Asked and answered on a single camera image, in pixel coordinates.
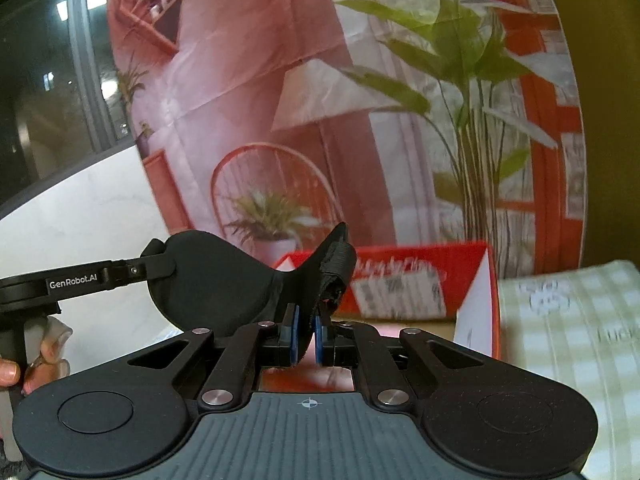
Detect checked rabbit print tablecloth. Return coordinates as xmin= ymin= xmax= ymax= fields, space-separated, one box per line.
xmin=257 ymin=259 xmax=640 ymax=480

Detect black eye mask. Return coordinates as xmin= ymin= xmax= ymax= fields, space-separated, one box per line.
xmin=149 ymin=221 xmax=359 ymax=342

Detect person's left hand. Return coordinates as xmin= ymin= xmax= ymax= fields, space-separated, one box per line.
xmin=0 ymin=316 xmax=74 ymax=396

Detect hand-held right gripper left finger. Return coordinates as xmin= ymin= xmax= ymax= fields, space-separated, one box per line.
xmin=126 ymin=304 xmax=302 ymax=414

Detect dark glass window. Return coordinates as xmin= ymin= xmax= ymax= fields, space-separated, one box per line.
xmin=0 ymin=0 xmax=142 ymax=213

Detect printed wall cloth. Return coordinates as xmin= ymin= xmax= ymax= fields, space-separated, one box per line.
xmin=107 ymin=0 xmax=589 ymax=282

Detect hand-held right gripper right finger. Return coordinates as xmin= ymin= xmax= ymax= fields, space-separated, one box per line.
xmin=313 ymin=310 xmax=485 ymax=414

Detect red strawberry print cardboard box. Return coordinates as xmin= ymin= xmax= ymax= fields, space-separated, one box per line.
xmin=272 ymin=241 xmax=502 ymax=361

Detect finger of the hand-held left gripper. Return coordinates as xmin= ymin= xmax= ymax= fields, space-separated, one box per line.
xmin=121 ymin=239 xmax=177 ymax=287

